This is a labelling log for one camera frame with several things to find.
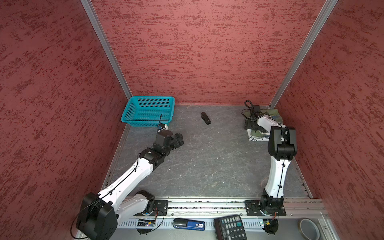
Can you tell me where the grey metal corner post left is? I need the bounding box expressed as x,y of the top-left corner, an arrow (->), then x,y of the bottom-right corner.
81,0 -> 133,100

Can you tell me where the left small circuit board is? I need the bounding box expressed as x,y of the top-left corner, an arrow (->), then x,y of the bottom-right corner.
137,219 -> 157,228

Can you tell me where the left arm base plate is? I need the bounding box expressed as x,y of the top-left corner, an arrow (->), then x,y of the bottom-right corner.
148,200 -> 169,216

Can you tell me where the green tank top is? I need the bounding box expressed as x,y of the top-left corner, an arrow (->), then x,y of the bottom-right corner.
247,109 -> 283,136

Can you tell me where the white tank top navy trim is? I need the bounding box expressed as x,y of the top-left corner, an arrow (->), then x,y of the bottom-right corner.
248,134 -> 270,142

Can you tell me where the grey metal corner post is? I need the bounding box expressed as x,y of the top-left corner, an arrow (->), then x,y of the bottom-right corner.
269,0 -> 338,109
81,0 -> 133,100

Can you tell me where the grey metal corner post right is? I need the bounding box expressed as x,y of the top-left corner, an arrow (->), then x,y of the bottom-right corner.
269,0 -> 338,109

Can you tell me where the grey tape roll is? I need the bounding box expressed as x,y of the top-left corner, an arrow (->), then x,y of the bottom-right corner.
298,218 -> 321,240

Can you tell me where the black calculator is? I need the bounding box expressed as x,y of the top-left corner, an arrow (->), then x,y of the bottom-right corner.
214,215 -> 247,240

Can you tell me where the blue black handheld device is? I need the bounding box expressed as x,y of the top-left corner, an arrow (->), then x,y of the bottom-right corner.
173,218 -> 206,231

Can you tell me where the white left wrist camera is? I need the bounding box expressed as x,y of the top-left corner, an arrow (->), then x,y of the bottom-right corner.
158,123 -> 169,132

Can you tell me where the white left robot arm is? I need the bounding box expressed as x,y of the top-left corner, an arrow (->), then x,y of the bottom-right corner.
70,129 -> 184,240

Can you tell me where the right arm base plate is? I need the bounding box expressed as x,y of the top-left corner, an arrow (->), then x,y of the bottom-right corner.
245,198 -> 287,217

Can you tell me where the aluminium rail frame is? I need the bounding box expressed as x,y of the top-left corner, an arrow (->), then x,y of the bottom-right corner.
117,198 -> 338,240

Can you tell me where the small black stapler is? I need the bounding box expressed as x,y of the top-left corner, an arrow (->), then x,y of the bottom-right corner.
201,112 -> 211,125

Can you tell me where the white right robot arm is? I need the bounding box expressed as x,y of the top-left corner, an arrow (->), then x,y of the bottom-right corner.
241,100 -> 298,216

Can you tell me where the teal plastic laundry basket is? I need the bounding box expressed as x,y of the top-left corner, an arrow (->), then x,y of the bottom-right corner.
121,96 -> 175,128

